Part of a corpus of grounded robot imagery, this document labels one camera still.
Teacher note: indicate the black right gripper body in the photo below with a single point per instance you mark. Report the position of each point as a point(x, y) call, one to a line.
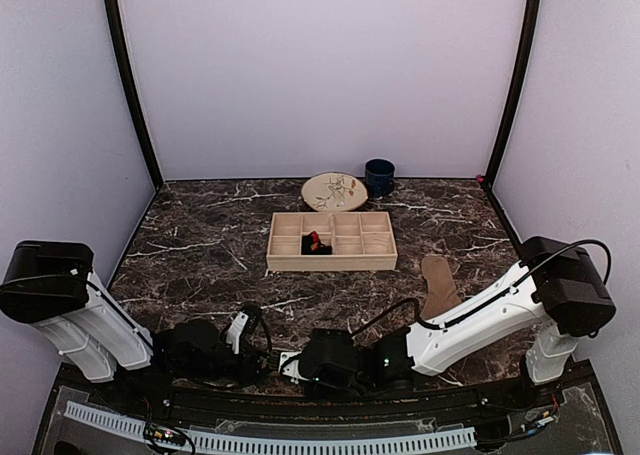
point(340, 336)

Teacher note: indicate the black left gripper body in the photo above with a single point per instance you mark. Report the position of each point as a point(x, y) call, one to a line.
point(242, 376)

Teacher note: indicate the black argyle sock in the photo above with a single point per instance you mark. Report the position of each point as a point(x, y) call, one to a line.
point(311, 244)

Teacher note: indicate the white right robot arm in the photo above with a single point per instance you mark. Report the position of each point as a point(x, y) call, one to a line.
point(554, 286)

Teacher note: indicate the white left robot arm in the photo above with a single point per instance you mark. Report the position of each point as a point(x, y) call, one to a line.
point(53, 287)

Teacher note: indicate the wooden compartment tray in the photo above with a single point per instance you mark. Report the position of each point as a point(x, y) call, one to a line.
point(361, 241)

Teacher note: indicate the tan plain sock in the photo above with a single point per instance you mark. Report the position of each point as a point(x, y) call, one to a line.
point(442, 294)

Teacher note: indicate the patterned ceramic plate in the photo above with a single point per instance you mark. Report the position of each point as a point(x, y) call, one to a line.
point(333, 192)

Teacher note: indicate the dark blue mug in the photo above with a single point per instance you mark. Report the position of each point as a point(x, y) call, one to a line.
point(379, 177)

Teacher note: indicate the white slotted cable duct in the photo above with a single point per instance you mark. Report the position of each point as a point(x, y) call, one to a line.
point(171, 440)

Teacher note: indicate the left black corner post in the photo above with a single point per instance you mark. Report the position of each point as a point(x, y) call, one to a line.
point(120, 48)

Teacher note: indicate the black corner post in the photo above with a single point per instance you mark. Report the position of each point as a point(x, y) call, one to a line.
point(516, 85)
point(120, 48)

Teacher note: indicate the right black corner post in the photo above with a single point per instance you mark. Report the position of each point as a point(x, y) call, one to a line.
point(516, 85)

